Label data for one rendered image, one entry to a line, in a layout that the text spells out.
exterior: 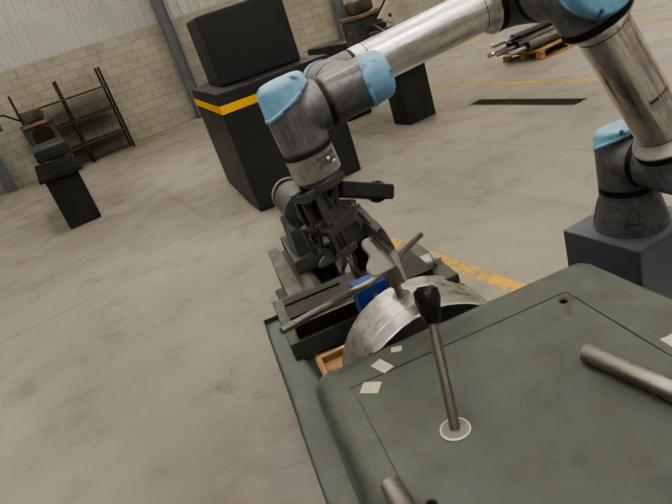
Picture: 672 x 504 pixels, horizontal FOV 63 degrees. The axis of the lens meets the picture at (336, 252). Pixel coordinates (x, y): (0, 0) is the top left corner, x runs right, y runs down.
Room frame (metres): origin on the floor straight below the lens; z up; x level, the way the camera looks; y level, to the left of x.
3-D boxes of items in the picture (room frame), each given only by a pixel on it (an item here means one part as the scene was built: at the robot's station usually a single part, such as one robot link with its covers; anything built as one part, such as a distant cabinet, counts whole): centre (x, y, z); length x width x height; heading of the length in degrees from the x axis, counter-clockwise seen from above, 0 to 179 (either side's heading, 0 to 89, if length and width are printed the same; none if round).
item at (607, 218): (1.06, -0.64, 1.15); 0.15 x 0.15 x 0.10
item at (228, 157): (6.50, 0.25, 0.98); 1.81 x 1.22 x 1.95; 14
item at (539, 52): (8.74, -4.23, 0.07); 1.24 x 0.86 x 0.14; 109
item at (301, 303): (1.45, -0.02, 0.95); 0.43 x 0.18 x 0.04; 99
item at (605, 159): (1.06, -0.65, 1.27); 0.13 x 0.12 x 0.14; 11
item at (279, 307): (1.50, -0.03, 0.90); 0.53 x 0.30 x 0.06; 99
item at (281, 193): (2.03, 0.08, 1.01); 0.30 x 0.20 x 0.29; 9
